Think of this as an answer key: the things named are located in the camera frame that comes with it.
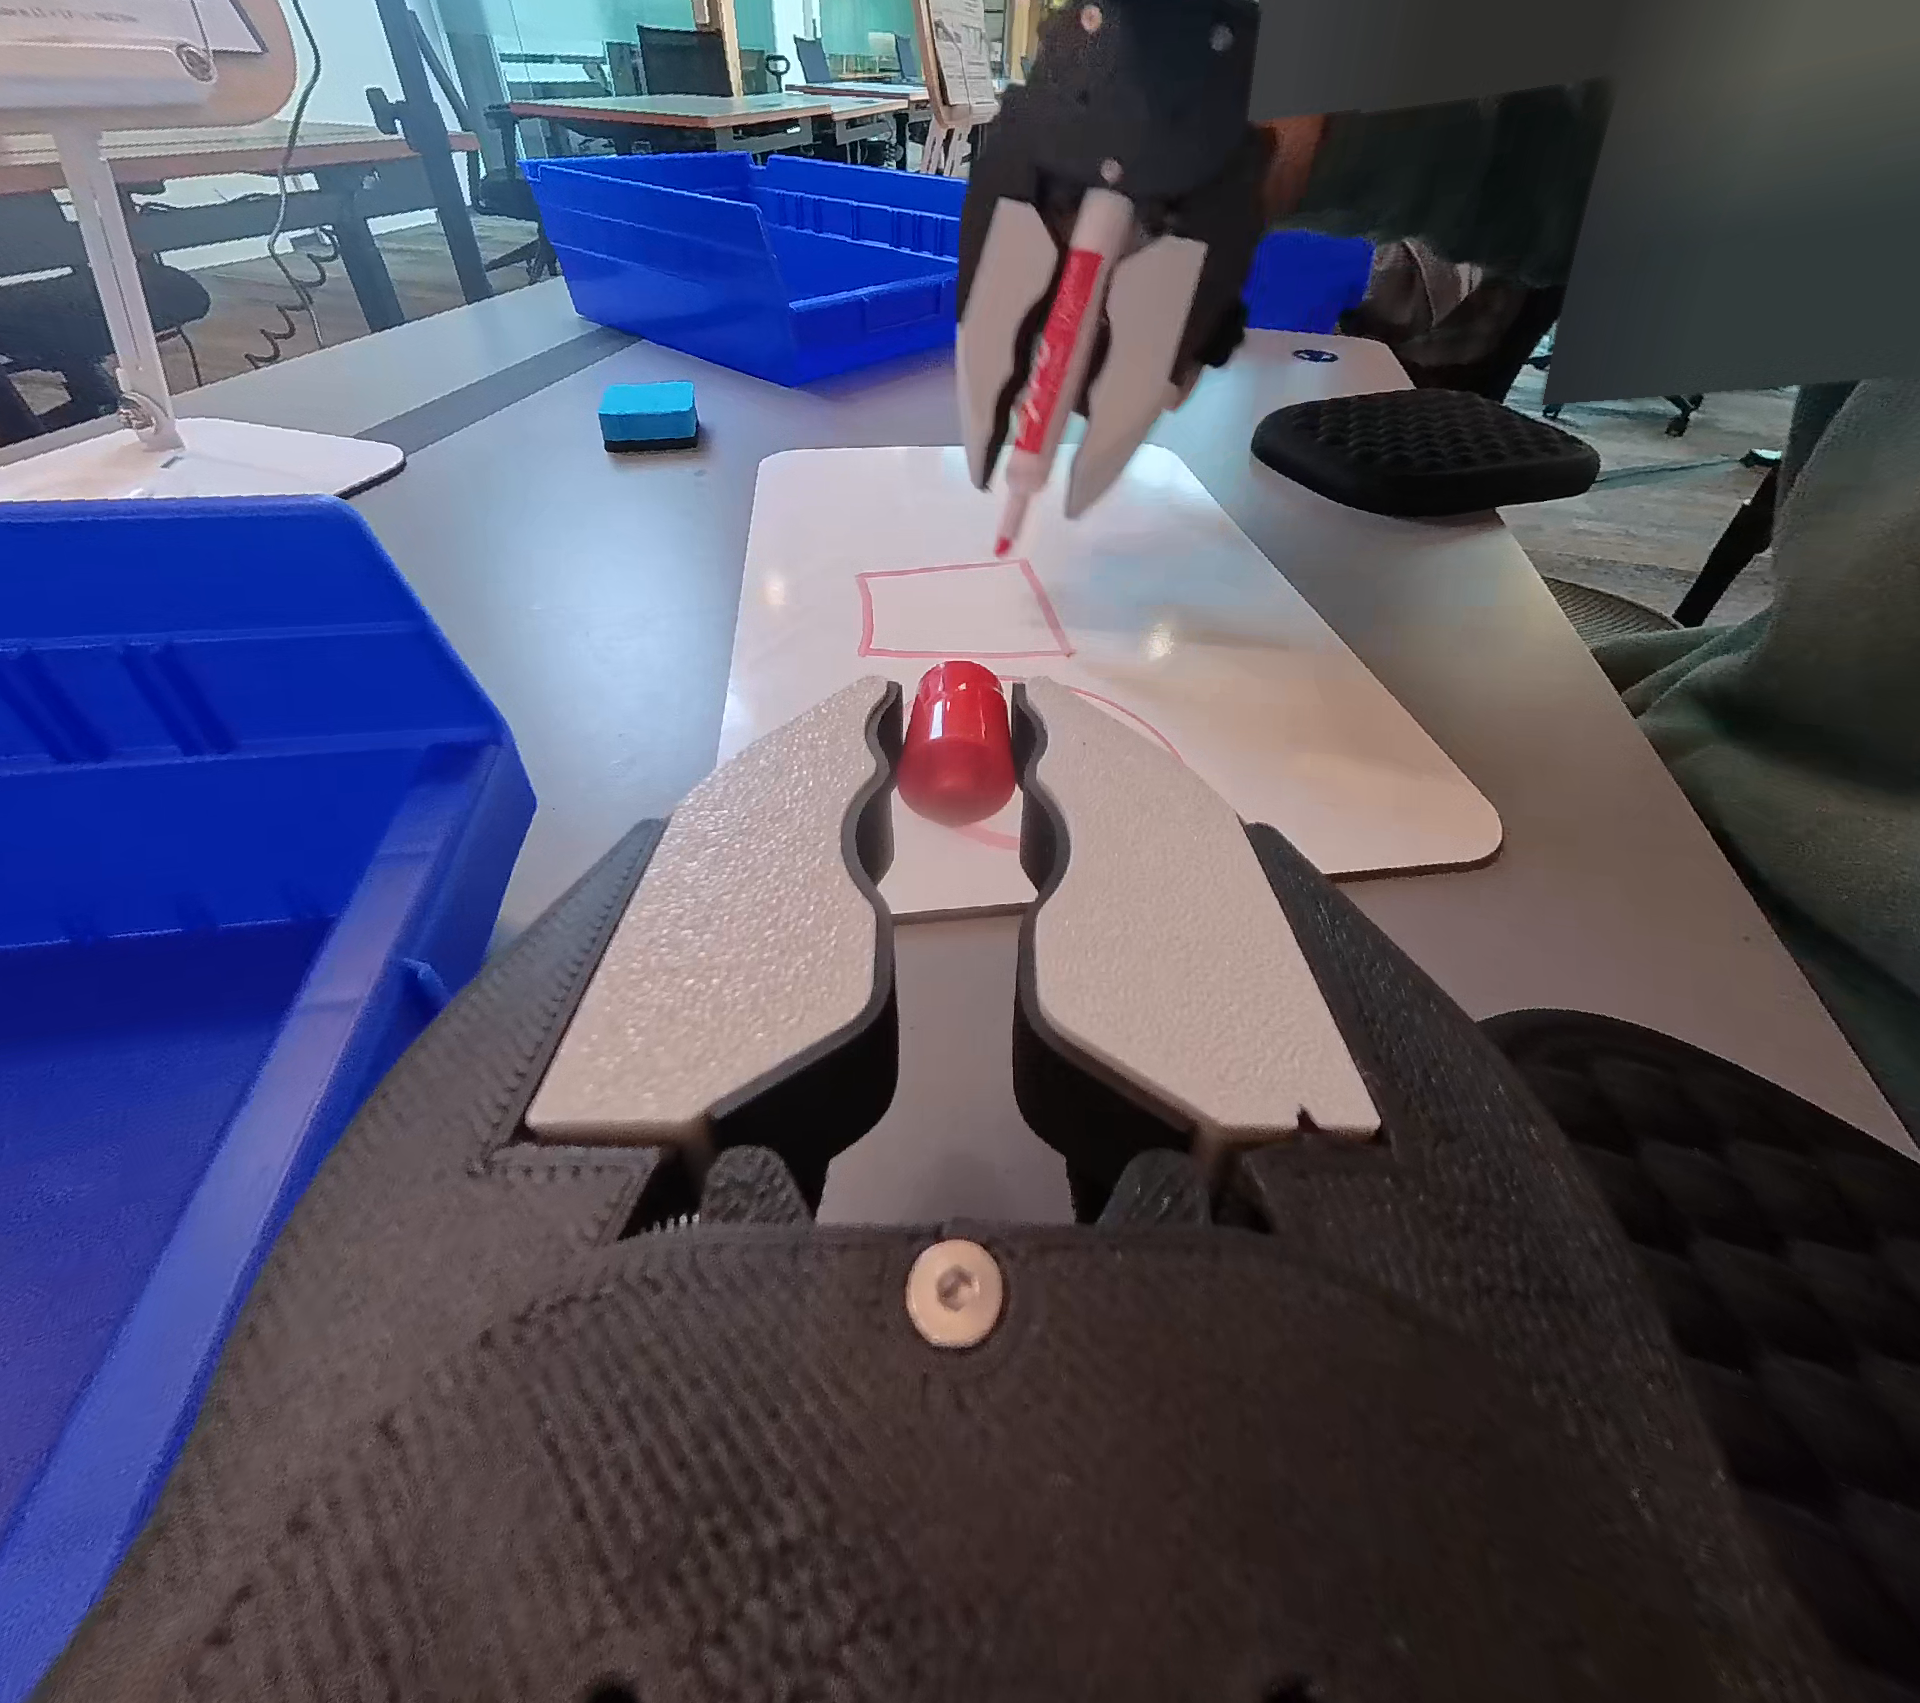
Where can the dark brown jacket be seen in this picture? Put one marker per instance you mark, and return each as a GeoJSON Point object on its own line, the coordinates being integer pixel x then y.
{"type": "Point", "coordinates": [1454, 308]}

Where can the blue plastic bin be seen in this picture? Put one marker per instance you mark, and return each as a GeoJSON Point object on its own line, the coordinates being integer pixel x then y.
{"type": "Point", "coordinates": [1305, 278]}
{"type": "Point", "coordinates": [195, 908]}
{"type": "Point", "coordinates": [721, 248]}

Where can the black tape strip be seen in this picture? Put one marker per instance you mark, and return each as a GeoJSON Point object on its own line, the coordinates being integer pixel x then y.
{"type": "Point", "coordinates": [510, 382]}

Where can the person's green sweatshirt torso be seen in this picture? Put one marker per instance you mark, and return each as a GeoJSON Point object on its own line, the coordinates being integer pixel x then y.
{"type": "Point", "coordinates": [1800, 684]}

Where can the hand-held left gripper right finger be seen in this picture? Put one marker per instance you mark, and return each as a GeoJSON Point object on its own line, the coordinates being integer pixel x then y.
{"type": "Point", "coordinates": [1201, 924]}

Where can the grey mesh office chair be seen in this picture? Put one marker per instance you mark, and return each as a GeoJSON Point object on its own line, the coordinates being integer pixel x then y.
{"type": "Point", "coordinates": [1613, 616]}

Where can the person's right hand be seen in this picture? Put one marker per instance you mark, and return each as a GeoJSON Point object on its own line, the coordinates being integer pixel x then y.
{"type": "Point", "coordinates": [1298, 172]}

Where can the black office chair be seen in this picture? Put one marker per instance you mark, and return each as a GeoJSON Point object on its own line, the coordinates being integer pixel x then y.
{"type": "Point", "coordinates": [90, 308]}

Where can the blue foam eraser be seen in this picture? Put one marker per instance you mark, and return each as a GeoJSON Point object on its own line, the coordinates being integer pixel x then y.
{"type": "Point", "coordinates": [649, 412]}

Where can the red marker cap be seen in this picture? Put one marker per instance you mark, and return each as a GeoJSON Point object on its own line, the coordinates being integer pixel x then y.
{"type": "Point", "coordinates": [961, 744]}

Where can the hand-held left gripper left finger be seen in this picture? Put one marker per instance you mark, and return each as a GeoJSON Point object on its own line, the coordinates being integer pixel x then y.
{"type": "Point", "coordinates": [704, 924]}

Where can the white whiteboard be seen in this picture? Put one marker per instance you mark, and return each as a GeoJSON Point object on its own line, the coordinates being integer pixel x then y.
{"type": "Point", "coordinates": [1274, 684]}

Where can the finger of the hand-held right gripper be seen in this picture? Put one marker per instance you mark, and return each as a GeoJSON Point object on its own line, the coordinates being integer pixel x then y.
{"type": "Point", "coordinates": [1149, 352]}
{"type": "Point", "coordinates": [998, 308]}

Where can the red dry erase marker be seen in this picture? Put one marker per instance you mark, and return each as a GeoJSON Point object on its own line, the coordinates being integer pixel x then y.
{"type": "Point", "coordinates": [1065, 352]}

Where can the black stand pole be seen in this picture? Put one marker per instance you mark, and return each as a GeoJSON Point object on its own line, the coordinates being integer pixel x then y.
{"type": "Point", "coordinates": [405, 82]}

